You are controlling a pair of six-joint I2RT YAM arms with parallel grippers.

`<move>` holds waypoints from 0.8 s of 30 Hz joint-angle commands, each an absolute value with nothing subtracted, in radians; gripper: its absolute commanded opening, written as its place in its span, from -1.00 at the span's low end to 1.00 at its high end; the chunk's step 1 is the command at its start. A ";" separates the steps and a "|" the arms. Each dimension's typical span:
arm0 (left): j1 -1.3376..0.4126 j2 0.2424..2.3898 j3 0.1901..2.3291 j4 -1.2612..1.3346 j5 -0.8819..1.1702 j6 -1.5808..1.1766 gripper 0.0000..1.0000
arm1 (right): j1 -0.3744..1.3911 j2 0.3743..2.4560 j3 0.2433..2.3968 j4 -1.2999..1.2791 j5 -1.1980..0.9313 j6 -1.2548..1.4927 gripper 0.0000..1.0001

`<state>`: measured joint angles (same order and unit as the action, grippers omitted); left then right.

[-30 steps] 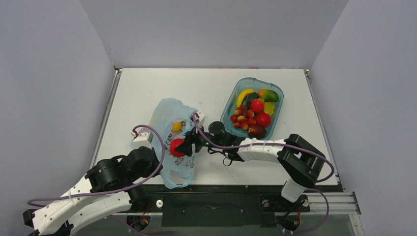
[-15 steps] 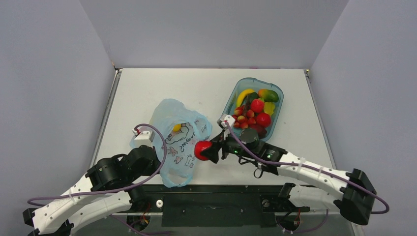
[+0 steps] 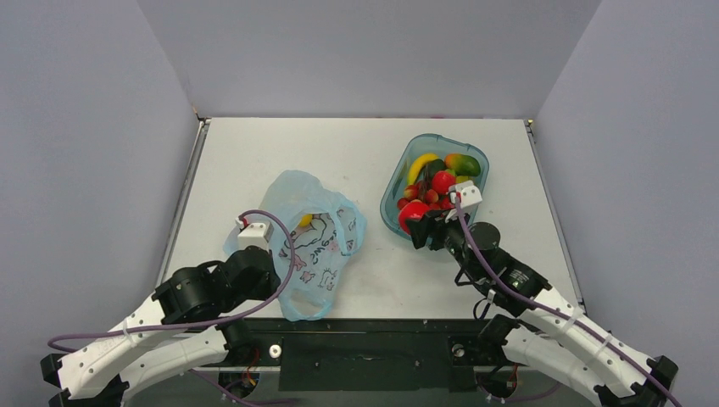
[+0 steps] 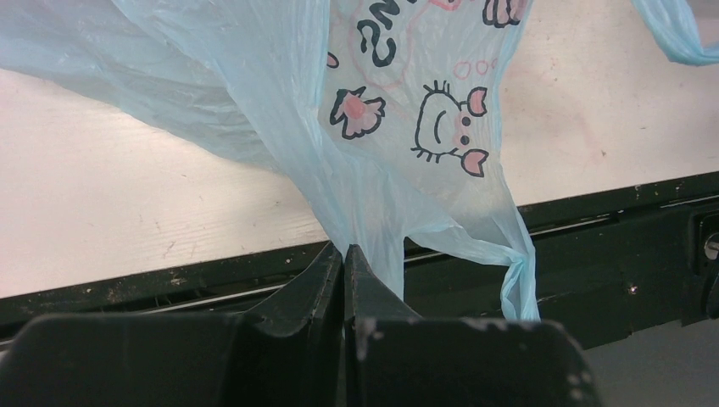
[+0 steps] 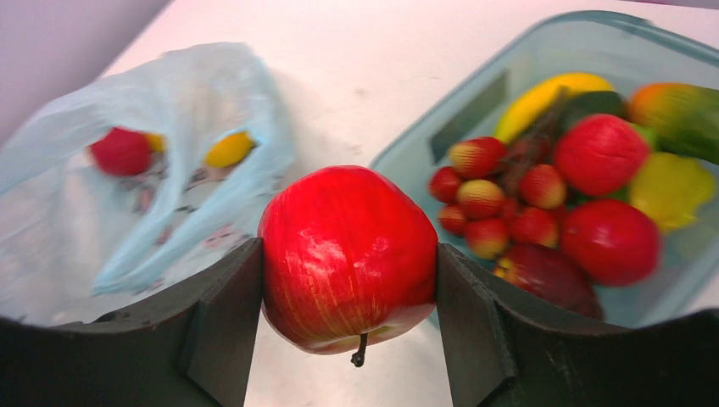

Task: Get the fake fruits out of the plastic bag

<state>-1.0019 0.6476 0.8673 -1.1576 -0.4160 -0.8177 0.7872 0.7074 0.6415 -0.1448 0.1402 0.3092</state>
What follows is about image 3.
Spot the red fake apple from bag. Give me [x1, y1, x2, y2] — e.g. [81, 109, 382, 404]
[398, 200, 430, 234]

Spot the light blue plastic bag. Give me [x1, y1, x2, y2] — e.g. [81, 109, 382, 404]
[224, 170, 367, 321]

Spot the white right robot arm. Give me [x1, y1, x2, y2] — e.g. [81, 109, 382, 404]
[402, 211, 679, 406]

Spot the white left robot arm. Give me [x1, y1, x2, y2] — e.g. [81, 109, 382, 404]
[41, 246, 280, 406]

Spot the fake cherry bunch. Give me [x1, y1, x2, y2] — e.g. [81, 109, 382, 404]
[396, 181, 451, 209]

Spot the red fake strawberry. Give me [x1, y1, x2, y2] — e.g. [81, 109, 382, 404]
[431, 170, 456, 195]

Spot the yellow fake banana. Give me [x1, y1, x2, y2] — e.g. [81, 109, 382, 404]
[407, 153, 439, 185]

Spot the green orange fake mango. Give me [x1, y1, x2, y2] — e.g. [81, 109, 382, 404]
[444, 153, 482, 177]

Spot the yellow fake lemon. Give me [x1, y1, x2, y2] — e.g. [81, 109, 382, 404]
[298, 214, 313, 227]

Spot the teal plastic fruit tray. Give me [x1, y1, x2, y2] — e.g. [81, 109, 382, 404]
[380, 133, 489, 239]

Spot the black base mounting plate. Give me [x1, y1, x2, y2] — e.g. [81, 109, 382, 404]
[215, 318, 512, 393]

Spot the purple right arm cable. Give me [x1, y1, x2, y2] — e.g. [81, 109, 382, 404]
[452, 193, 683, 407]

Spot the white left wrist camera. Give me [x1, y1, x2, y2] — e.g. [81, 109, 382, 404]
[237, 222, 273, 251]

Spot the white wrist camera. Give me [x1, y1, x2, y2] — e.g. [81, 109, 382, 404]
[237, 222, 273, 251]
[445, 181, 483, 223]

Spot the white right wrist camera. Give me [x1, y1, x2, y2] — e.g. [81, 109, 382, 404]
[445, 181, 483, 223]

